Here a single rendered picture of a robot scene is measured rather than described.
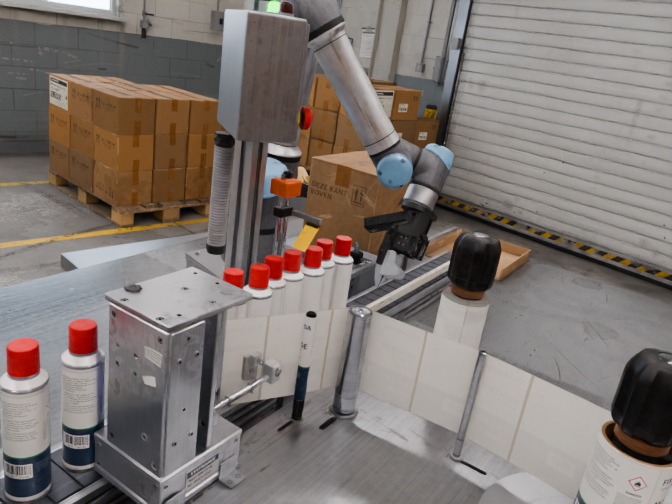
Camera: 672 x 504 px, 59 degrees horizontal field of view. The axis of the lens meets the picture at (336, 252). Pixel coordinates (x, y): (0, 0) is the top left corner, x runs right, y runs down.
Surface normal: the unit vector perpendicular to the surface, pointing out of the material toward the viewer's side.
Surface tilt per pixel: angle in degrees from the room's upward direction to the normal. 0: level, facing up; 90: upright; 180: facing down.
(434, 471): 0
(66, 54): 90
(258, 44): 90
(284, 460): 0
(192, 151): 90
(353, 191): 90
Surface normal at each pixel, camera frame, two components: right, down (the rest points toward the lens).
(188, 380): 0.82, 0.30
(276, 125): 0.35, 0.37
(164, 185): 0.68, 0.34
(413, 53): -0.70, 0.14
